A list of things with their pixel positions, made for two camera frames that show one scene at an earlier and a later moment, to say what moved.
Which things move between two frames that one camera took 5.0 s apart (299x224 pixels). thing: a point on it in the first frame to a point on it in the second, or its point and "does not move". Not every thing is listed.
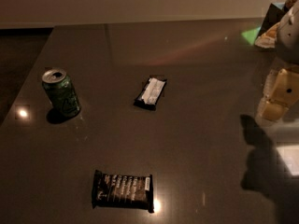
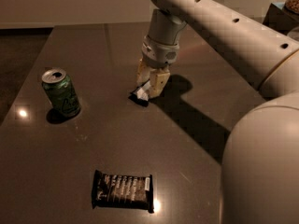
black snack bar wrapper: [129, 191] does not move
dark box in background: [274, 15] does not move
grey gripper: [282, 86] to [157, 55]
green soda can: [60, 91] does not move
